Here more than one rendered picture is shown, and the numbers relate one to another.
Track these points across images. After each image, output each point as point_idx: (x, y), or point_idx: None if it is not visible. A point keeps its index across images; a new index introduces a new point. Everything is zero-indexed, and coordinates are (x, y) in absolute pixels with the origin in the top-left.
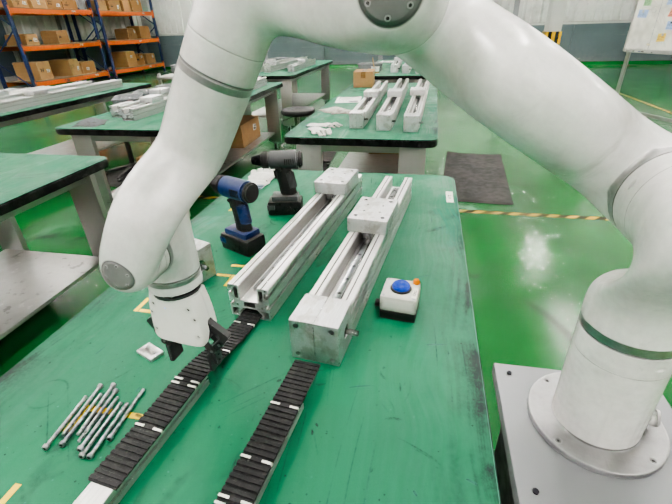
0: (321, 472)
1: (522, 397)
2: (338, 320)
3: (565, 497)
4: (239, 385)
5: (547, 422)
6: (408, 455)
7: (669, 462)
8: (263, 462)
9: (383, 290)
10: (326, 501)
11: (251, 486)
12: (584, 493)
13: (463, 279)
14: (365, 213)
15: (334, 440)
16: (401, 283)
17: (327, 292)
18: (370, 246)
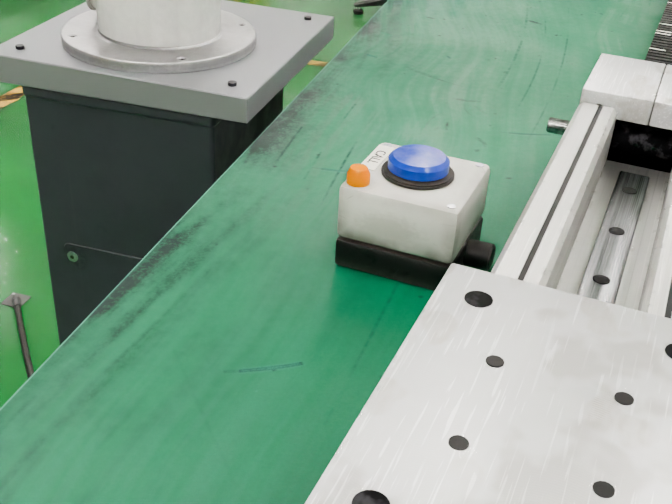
0: (576, 77)
1: (241, 64)
2: (605, 62)
3: (276, 14)
4: None
5: (238, 34)
6: (450, 75)
7: None
8: (661, 49)
9: (478, 175)
10: (563, 63)
11: (665, 40)
12: (251, 13)
13: (95, 332)
14: (607, 361)
15: (564, 93)
16: (419, 154)
17: (669, 180)
18: (537, 277)
